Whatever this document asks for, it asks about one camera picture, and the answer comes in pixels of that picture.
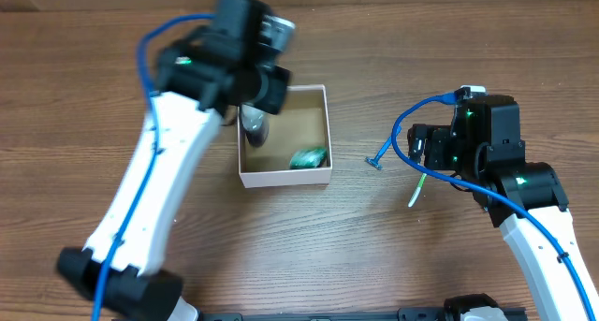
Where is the green white toothbrush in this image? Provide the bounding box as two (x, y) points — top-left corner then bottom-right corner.
(408, 173), (427, 208)

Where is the clear spray bottle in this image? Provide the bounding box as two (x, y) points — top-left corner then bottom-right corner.
(241, 105), (270, 148)

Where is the blue disposable razor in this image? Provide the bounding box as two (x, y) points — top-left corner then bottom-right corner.
(365, 137), (391, 170)

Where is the green Dettol soap bar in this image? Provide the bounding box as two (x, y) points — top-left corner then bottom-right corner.
(289, 147), (328, 169)

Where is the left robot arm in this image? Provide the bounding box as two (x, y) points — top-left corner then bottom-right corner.
(57, 0), (295, 320)

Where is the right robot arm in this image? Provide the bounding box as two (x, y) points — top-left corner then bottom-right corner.
(396, 90), (598, 320)

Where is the white cardboard box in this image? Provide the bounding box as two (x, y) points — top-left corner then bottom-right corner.
(237, 84), (333, 188)

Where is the right blue cable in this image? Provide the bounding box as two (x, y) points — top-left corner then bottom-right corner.
(390, 92), (599, 321)

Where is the blue cable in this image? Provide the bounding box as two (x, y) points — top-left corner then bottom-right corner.
(390, 92), (599, 321)
(89, 12), (217, 321)

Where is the left blue cable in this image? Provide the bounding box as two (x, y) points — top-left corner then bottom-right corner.
(89, 12), (217, 321)

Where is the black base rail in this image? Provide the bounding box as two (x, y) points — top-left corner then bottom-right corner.
(186, 305), (529, 321)

